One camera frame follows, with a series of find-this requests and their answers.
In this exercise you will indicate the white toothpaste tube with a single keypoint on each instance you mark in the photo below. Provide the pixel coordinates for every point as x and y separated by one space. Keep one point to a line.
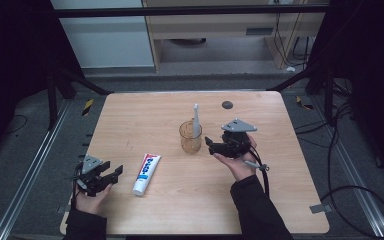
146 175

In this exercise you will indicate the amber transparent cup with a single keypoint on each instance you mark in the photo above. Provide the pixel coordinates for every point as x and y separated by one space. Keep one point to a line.
190 143

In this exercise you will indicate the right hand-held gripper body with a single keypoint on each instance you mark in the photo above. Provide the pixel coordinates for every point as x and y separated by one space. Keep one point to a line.
238 140

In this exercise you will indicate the black horizontal frame bar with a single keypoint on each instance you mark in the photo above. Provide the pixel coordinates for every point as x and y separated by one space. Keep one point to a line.
180 11

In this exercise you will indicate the black metal stand leg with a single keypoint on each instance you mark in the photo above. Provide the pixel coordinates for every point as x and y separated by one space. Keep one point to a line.
51 100
328 96

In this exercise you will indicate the small white floor object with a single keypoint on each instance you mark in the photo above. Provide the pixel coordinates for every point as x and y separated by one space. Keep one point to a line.
290 69

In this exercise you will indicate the white cabinet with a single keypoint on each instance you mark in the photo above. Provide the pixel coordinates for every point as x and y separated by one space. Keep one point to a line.
106 40

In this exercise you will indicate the person's right hand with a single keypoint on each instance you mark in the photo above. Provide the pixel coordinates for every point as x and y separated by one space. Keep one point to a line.
240 166

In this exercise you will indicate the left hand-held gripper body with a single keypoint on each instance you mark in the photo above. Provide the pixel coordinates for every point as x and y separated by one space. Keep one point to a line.
91 175

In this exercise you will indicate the light wooden desk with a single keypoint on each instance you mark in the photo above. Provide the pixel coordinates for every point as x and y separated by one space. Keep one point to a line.
213 28

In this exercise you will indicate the yellow black striped tape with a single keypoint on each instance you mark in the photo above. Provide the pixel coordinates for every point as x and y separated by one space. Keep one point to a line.
87 107
304 104

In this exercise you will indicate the person's left hand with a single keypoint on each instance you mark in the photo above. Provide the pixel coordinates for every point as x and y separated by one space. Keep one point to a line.
91 201

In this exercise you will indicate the white electric toothbrush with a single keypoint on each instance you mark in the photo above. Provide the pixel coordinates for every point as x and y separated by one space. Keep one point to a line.
196 123

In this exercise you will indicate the aluminium floor rail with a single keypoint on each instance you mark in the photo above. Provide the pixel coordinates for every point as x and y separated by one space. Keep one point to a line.
356 186
26 180

